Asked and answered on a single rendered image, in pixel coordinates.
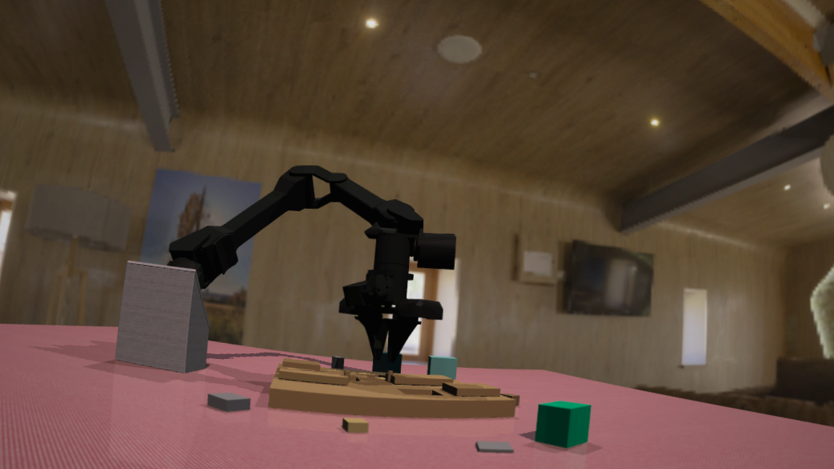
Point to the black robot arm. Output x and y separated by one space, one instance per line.
395 225

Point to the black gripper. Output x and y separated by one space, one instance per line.
405 314

